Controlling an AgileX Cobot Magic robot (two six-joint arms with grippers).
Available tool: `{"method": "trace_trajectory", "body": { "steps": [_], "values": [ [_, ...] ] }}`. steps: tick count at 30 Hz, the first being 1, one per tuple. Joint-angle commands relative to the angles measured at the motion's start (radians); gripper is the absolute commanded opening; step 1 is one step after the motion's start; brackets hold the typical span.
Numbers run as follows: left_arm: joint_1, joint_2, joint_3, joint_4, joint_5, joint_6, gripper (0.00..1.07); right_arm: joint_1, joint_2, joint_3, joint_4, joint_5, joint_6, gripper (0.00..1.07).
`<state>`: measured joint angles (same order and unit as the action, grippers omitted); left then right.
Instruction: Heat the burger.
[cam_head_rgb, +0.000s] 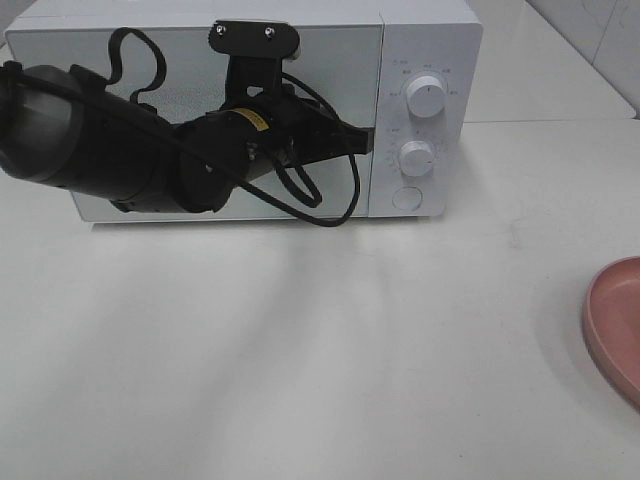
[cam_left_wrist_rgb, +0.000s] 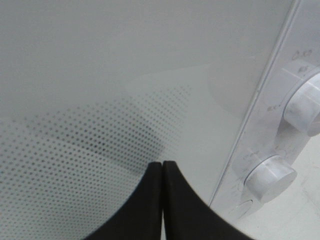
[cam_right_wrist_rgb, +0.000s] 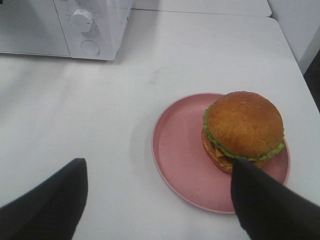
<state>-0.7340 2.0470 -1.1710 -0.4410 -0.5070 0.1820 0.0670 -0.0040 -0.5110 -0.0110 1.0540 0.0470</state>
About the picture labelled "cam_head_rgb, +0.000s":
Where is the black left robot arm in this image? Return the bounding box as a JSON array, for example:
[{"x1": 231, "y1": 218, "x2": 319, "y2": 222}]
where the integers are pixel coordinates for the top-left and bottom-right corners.
[{"x1": 1, "y1": 61, "x2": 373, "y2": 220}]

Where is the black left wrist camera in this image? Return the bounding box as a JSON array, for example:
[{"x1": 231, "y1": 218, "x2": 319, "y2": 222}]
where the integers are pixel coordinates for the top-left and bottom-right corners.
[{"x1": 208, "y1": 20, "x2": 300, "y2": 107}]

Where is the white microwave knob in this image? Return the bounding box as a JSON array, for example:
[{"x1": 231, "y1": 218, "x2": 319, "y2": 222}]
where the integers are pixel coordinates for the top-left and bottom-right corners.
[
  {"x1": 406, "y1": 72, "x2": 446, "y2": 118},
  {"x1": 398, "y1": 141, "x2": 435, "y2": 177}
]

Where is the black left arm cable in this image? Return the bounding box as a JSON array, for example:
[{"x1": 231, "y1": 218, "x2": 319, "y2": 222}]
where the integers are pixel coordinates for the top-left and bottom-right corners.
[{"x1": 0, "y1": 27, "x2": 362, "y2": 229}]

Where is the round white door release button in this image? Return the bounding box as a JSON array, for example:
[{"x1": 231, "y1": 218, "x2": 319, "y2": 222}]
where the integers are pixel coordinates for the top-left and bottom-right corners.
[{"x1": 392, "y1": 187, "x2": 423, "y2": 211}]

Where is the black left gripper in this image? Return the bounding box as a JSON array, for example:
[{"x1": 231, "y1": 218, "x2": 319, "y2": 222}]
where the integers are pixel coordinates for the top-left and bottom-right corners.
[{"x1": 199, "y1": 92, "x2": 375, "y2": 185}]

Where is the white microwave oven body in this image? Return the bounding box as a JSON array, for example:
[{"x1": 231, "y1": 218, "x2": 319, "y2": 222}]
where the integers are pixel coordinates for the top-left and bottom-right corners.
[{"x1": 5, "y1": 1, "x2": 483, "y2": 217}]

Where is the white microwave door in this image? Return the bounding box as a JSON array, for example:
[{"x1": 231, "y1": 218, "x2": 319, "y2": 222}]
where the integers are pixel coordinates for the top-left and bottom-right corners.
[{"x1": 7, "y1": 26, "x2": 382, "y2": 223}]

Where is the pink round plate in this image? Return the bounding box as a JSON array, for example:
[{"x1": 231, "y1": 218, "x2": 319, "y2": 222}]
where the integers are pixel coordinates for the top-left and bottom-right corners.
[{"x1": 582, "y1": 256, "x2": 639, "y2": 408}]

